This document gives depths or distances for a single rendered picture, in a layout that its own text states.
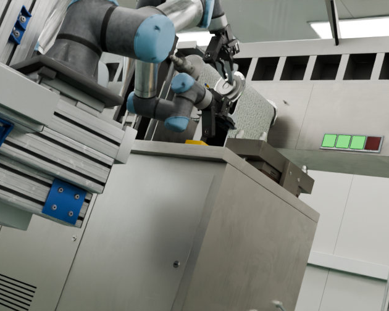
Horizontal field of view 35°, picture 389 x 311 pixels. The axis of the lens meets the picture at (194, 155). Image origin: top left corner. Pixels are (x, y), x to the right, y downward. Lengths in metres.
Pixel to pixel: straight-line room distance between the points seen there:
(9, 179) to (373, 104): 1.49
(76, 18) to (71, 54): 0.10
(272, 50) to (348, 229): 2.41
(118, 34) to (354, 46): 1.37
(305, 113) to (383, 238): 2.40
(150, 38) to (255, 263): 0.94
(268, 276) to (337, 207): 2.94
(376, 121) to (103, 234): 1.10
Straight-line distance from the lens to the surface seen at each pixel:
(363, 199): 5.00
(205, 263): 1.88
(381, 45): 2.59
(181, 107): 2.07
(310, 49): 2.74
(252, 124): 2.43
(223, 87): 2.40
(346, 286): 4.86
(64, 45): 1.50
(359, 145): 2.40
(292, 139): 2.55
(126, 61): 2.99
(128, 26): 1.48
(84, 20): 1.52
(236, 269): 2.01
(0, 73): 1.27
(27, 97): 1.28
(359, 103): 2.49
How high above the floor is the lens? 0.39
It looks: 14 degrees up
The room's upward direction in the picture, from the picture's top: 18 degrees clockwise
